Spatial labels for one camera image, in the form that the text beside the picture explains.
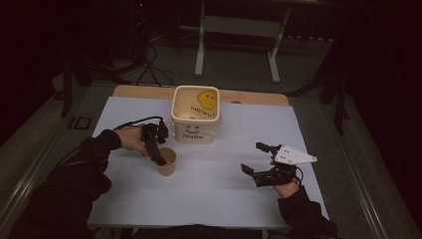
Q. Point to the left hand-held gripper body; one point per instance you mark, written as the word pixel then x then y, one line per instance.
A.
pixel 148 131

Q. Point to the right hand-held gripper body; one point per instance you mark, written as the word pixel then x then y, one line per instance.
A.
pixel 292 156

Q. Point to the brown paper cup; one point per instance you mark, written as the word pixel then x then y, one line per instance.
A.
pixel 168 166

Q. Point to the person's left hand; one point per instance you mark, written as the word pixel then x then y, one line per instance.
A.
pixel 132 139

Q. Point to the person's right hand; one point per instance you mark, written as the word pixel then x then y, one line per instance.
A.
pixel 287 190

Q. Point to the cream smiley-face square bucket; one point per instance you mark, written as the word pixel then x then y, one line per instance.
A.
pixel 195 126

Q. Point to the pale blue table mat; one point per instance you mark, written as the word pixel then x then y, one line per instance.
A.
pixel 212 192

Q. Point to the black floor socket plate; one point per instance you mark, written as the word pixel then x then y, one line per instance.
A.
pixel 80 122

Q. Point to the black metal stand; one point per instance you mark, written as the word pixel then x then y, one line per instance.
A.
pixel 67 89
pixel 338 103

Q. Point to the dark computer tower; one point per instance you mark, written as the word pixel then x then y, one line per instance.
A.
pixel 139 26

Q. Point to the metal floor rail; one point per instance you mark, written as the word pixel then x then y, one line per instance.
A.
pixel 26 186
pixel 361 186

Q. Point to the white metal stand frame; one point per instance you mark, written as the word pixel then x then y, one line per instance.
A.
pixel 239 26

